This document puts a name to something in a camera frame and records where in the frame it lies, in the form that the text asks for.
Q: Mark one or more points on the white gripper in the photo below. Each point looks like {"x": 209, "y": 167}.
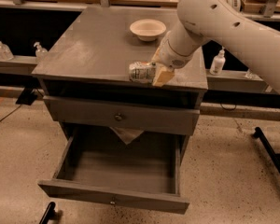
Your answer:
{"x": 171, "y": 55}

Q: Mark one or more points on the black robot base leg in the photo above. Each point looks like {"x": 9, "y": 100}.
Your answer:
{"x": 275, "y": 157}

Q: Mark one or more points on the white paper under drawer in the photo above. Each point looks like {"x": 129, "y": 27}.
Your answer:
{"x": 126, "y": 135}

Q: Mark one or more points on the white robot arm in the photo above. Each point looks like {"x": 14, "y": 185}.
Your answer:
{"x": 199, "y": 21}

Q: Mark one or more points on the clear pump bottle far left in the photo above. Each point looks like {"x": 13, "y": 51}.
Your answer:
{"x": 5, "y": 52}

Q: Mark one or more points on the white pump lotion bottle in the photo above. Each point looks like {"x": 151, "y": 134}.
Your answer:
{"x": 218, "y": 63}

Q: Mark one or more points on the black leg bottom left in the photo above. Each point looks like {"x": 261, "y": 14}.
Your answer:
{"x": 49, "y": 213}

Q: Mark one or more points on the closed upper grey drawer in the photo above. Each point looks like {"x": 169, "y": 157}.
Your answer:
{"x": 151, "y": 118}

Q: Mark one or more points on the grey wooden drawer cabinet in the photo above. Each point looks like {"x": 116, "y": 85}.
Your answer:
{"x": 91, "y": 61}

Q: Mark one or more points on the open grey middle drawer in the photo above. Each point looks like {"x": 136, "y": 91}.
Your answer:
{"x": 96, "y": 166}

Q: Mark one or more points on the black power adapter box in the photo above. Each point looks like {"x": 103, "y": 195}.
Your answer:
{"x": 27, "y": 97}

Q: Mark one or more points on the clear plastic water bottle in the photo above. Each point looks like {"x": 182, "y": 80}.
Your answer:
{"x": 250, "y": 75}

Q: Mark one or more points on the white paper bowl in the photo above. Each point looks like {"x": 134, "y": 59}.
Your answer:
{"x": 148, "y": 30}

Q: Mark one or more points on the clear pump bottle near cabinet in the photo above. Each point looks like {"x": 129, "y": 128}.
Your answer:
{"x": 40, "y": 52}

